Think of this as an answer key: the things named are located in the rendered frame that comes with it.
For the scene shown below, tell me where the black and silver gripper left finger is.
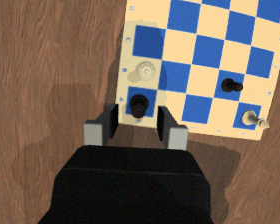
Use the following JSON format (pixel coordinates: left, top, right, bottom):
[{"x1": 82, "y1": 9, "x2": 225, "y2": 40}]
[{"x1": 83, "y1": 103, "x2": 119, "y2": 146}]

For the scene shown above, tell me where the blue and cream chessboard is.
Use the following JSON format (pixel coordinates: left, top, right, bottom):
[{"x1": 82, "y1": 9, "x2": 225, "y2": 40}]
[{"x1": 116, "y1": 0, "x2": 280, "y2": 140}]

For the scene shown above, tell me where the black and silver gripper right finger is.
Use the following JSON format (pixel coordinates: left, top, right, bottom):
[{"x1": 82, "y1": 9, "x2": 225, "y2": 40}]
[{"x1": 156, "y1": 106, "x2": 189, "y2": 150}]

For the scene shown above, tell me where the white chess piece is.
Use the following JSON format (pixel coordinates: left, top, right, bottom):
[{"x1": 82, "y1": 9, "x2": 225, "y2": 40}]
[
  {"x1": 136, "y1": 61, "x2": 156, "y2": 81},
  {"x1": 241, "y1": 110, "x2": 270, "y2": 129}
]

